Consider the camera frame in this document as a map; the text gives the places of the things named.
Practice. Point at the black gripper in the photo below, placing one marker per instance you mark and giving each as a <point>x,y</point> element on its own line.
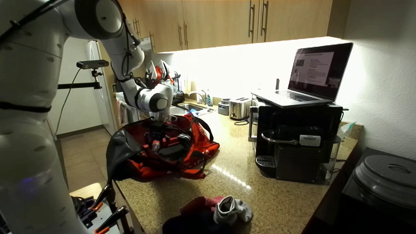
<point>162,131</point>

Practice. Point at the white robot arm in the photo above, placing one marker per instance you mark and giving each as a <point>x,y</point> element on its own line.
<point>33,197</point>

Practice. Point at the red black backpack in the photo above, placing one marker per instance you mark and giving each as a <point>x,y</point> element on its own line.
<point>130,153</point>

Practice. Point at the grey round appliance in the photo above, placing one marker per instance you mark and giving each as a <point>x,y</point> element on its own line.
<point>223,107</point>

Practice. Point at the silver toaster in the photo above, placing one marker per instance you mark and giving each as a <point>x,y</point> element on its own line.
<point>239,109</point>

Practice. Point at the pink cloth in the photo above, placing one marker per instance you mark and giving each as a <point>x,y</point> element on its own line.
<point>201,205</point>

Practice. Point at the white sock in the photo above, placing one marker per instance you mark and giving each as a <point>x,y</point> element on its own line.
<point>228,210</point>

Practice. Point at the tray with tools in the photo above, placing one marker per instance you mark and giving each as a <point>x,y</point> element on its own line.
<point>95,205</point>

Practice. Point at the wooden upper cabinets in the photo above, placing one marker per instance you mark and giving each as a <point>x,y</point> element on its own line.
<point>176,25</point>

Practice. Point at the stainless steel microwave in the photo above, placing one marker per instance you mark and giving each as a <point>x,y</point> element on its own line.
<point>288,124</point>

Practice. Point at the open laptop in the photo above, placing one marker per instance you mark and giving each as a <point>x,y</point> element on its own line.
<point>314,80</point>

